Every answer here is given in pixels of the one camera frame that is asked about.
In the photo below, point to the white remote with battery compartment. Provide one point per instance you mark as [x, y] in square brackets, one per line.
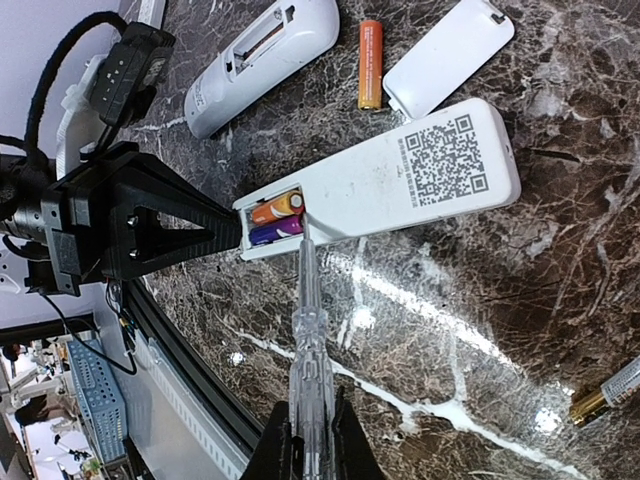
[283, 39]

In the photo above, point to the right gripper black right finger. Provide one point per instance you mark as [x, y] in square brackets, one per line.
[354, 457]

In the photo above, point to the orange AA battery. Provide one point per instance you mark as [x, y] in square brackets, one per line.
[370, 65]

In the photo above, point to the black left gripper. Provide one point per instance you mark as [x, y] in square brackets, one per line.
[127, 215]

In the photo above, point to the black curved front rail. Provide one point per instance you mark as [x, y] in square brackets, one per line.
[219, 403]

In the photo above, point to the white remote with green buttons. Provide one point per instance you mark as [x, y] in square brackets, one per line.
[152, 12]

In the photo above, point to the white remote with QR label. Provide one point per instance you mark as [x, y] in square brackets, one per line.
[456, 161]

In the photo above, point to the white battery cover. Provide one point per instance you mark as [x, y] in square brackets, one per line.
[466, 38]

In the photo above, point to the purple battery of QR remote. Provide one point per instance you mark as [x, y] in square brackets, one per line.
[272, 232]

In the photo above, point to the orange battery of QR remote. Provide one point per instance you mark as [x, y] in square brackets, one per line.
[285, 205]

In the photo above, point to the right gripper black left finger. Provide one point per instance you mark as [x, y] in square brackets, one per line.
[271, 459]

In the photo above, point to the clear handled screwdriver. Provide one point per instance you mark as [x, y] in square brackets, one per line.
[311, 385]

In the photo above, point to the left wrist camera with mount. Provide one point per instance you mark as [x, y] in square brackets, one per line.
[125, 85]

